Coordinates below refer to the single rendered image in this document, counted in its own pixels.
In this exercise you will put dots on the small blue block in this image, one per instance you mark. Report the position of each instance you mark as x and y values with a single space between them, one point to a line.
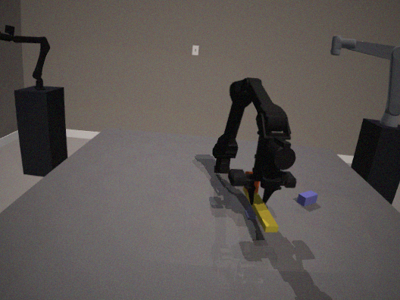
307 198

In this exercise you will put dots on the yellow bar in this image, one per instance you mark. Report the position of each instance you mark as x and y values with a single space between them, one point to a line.
262 213

